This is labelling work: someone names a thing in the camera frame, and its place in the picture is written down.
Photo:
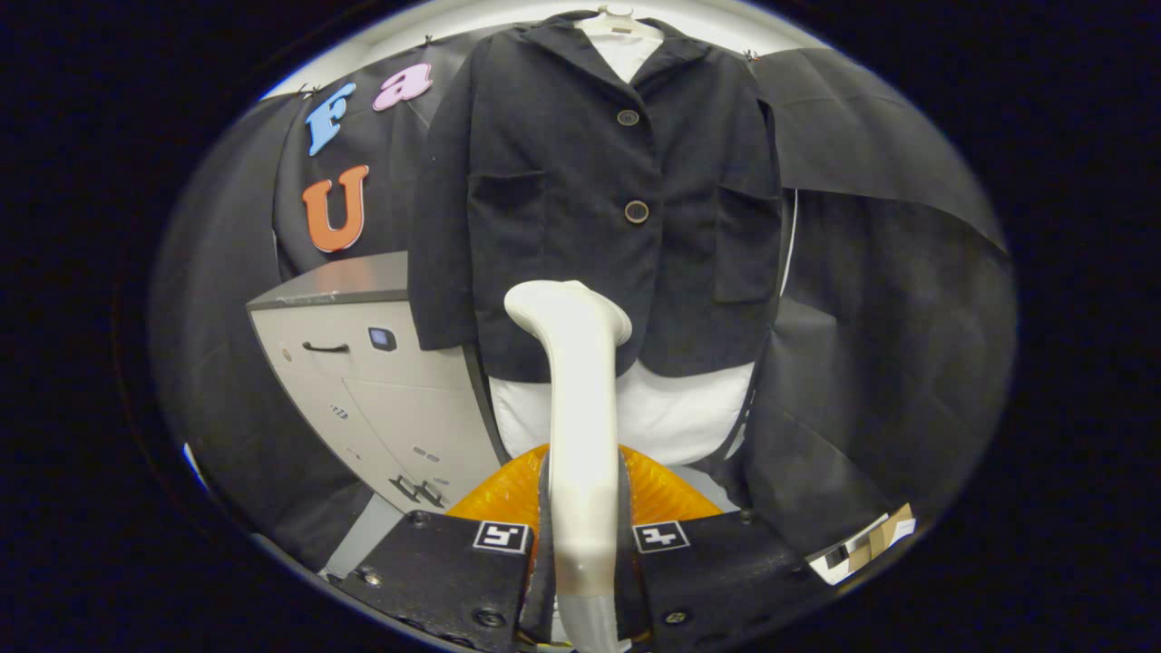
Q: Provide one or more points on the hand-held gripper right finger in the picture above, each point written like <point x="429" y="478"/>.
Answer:
<point x="726" y="571"/>

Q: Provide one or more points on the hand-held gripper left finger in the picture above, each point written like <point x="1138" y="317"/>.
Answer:
<point x="435" y="571"/>

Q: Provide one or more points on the grey filing cabinet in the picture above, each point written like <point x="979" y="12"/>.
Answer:
<point x="381" y="408"/>

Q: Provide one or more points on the black backdrop cloth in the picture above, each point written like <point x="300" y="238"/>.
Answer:
<point x="871" y="363"/>

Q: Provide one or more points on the white clothes hanger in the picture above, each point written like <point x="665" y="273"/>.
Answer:
<point x="621" y="27"/>

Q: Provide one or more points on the white garment steamer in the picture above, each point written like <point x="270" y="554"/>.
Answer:
<point x="580" y="408"/>

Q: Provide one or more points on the brown cardboard box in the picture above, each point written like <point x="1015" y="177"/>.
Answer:
<point x="893" y="528"/>

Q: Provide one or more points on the black blazer jacket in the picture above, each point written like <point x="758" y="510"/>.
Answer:
<point x="562" y="227"/>

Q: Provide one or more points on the white flat box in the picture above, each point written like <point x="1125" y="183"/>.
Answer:
<point x="834" y="564"/>

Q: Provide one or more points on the white shirt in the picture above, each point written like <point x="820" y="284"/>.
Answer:
<point x="671" y="417"/>

